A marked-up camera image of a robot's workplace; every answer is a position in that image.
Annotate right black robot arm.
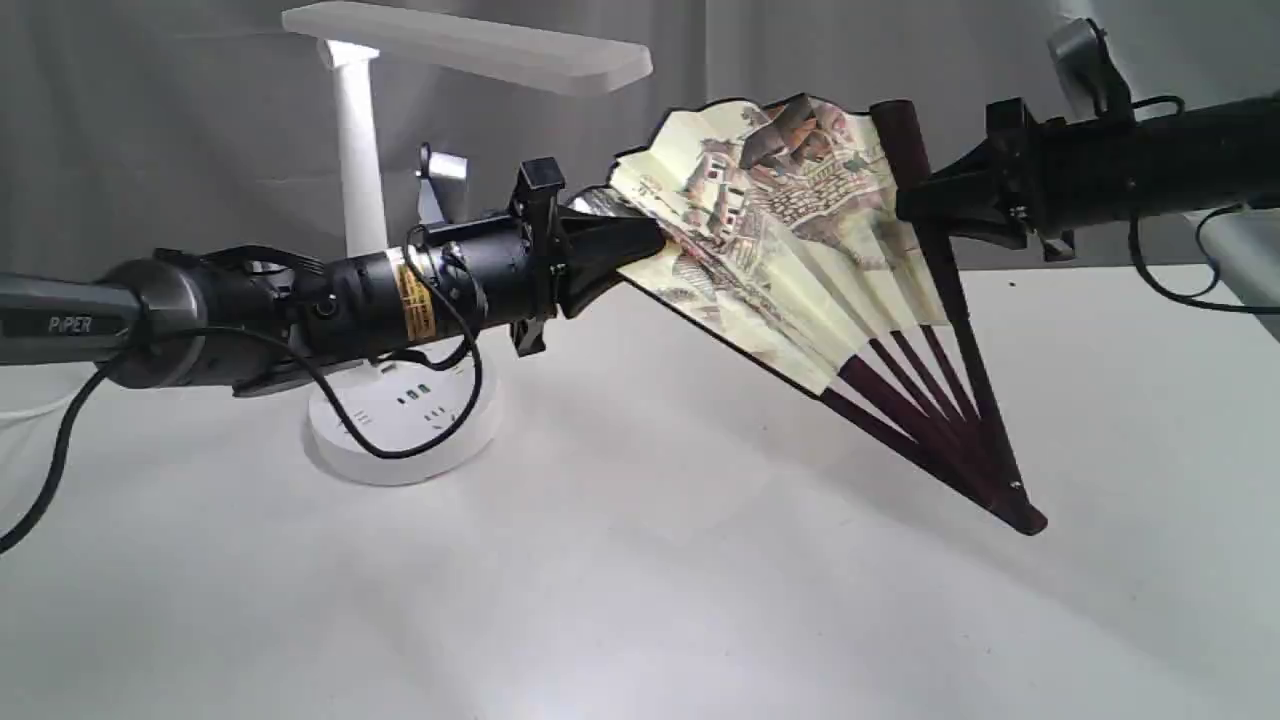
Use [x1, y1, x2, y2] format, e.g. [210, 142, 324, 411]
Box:
[896, 95, 1279, 263]

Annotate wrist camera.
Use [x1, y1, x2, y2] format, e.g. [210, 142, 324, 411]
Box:
[416, 143, 468, 228]
[1047, 18, 1135, 122]

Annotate painted folding paper fan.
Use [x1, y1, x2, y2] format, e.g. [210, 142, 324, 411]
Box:
[572, 94, 1048, 536]

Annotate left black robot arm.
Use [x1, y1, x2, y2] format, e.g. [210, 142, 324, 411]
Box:
[1, 158, 666, 397]

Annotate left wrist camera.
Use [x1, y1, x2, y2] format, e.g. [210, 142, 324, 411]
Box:
[416, 143, 468, 228]

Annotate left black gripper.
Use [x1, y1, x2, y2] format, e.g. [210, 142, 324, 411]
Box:
[509, 158, 666, 357]

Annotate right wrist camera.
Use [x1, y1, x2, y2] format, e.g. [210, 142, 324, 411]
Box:
[1047, 18, 1135, 122]

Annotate white desk lamp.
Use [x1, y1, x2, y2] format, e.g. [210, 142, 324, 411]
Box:
[282, 1, 652, 487]

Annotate grey backdrop curtain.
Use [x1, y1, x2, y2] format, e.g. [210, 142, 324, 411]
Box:
[1, 1, 1279, 279]

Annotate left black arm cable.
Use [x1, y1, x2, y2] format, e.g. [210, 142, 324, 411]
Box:
[0, 225, 486, 556]

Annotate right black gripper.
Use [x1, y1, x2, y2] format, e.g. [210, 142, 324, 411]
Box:
[896, 97, 1076, 263]

